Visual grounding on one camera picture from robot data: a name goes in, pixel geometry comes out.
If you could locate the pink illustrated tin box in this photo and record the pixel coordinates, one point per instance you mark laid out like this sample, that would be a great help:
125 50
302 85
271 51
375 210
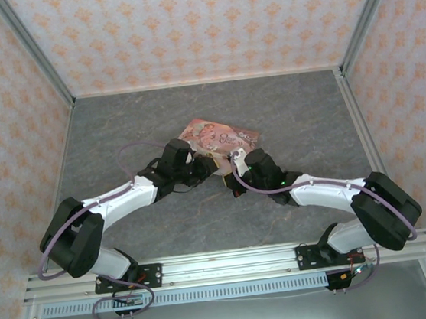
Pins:
218 136

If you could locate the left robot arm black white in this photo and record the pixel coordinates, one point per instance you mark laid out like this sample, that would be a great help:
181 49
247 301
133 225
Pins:
121 200

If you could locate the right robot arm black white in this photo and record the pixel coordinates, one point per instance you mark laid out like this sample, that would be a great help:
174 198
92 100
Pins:
324 193

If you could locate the circuit board with green light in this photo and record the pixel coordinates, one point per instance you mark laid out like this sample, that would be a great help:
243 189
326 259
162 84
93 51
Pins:
358 269

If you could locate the small circuit board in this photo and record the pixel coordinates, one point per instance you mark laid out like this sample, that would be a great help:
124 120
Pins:
131 300

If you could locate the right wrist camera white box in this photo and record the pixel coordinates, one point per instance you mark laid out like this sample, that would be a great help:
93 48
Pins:
239 162

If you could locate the long aluminium mounting rail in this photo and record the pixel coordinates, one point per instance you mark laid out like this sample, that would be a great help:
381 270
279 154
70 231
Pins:
229 265

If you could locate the thin aluminium rail at wall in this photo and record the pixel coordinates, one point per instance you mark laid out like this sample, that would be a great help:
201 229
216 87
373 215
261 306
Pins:
208 80

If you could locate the aluminium side rail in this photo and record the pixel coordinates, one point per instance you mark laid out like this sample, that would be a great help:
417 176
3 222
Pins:
364 130

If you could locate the aluminium frame post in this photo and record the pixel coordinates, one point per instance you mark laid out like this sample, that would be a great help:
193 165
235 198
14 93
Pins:
33 53
368 11

